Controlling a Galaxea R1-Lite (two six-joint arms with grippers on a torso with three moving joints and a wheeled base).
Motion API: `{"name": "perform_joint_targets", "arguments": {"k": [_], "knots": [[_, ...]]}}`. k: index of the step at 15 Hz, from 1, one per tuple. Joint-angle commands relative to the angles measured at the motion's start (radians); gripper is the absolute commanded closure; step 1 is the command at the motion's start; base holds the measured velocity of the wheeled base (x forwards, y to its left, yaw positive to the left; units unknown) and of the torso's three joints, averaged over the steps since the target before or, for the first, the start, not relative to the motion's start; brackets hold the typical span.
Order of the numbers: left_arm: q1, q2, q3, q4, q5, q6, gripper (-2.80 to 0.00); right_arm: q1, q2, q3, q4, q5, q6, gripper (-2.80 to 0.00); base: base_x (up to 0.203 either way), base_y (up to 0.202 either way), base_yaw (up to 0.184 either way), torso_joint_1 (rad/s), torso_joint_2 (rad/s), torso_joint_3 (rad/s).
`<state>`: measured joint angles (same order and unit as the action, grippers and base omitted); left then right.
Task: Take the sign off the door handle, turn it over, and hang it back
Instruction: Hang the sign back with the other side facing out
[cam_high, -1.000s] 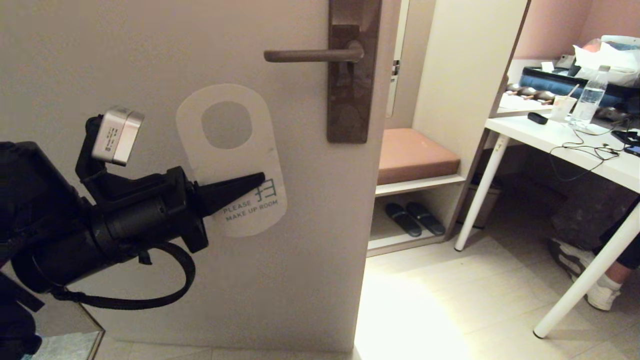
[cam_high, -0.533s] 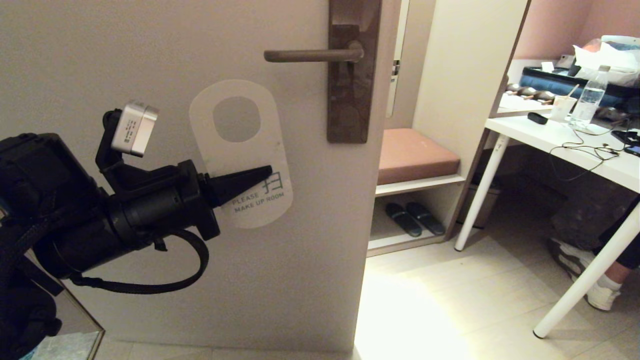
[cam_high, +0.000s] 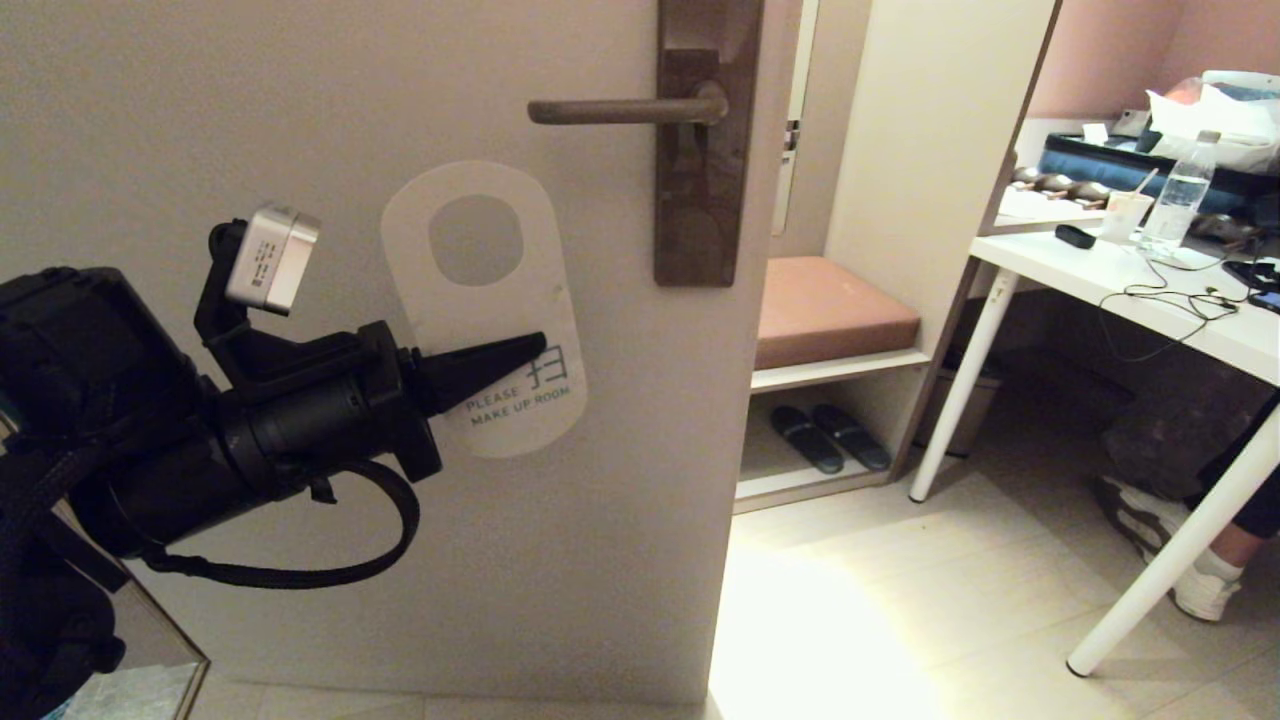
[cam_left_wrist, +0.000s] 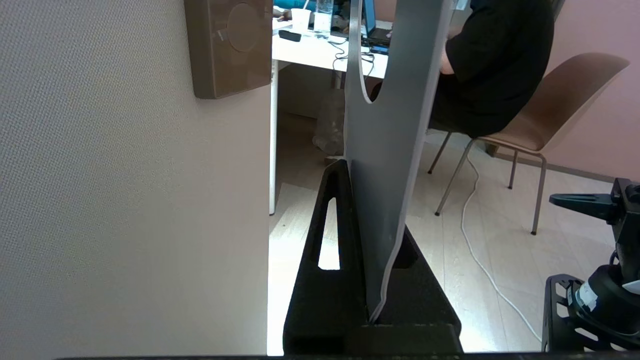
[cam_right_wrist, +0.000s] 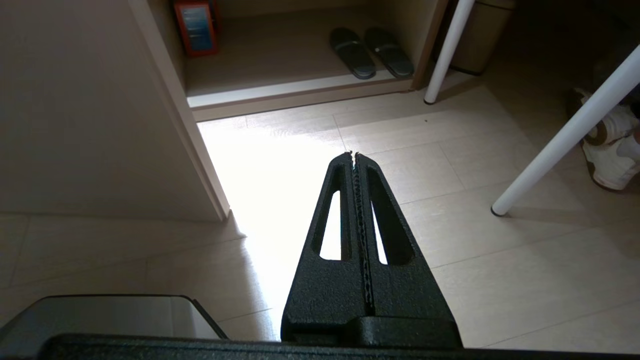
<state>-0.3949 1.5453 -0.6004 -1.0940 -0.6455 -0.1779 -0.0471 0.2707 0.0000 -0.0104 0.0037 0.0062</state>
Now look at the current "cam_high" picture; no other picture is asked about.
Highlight blue and white door hanger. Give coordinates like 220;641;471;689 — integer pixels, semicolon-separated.
380;160;588;459

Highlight beige room door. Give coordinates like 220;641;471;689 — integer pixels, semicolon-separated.
0;0;801;706

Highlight black slipper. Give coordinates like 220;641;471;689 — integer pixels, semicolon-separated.
810;403;892;473
768;406;846;476

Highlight brown metal door handle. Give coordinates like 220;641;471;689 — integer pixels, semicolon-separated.
527;82;730;126

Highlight dark blue tray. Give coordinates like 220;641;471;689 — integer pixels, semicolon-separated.
1038;135;1280;216

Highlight white round table leg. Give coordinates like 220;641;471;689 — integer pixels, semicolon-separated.
908;268;1021;504
1066;400;1280;679

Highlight clear plastic water bottle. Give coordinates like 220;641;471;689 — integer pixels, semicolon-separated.
1138;130;1221;256

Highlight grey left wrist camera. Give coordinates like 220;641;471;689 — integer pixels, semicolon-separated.
225;205;322;317

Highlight black earphone cable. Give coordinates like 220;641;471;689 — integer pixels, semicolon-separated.
1098;240;1261;366

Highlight white plastic bag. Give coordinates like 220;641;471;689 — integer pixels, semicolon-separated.
1145;72;1280;179

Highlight black smartphone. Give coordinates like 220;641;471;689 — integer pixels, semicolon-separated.
1222;258;1280;317

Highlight white paper sheet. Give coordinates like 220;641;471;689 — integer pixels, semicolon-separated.
1000;188;1106;227

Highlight person's leg black trousers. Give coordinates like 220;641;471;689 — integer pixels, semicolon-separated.
1205;400;1280;573

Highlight white shelf bench unit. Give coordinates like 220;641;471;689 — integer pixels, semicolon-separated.
735;0;1063;516

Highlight white paper cup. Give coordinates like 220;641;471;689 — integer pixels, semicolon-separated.
1097;170;1158;248

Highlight white sneaker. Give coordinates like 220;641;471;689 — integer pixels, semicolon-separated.
1095;474;1243;623

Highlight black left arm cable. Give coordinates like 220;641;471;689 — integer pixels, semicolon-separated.
140;458;422;590

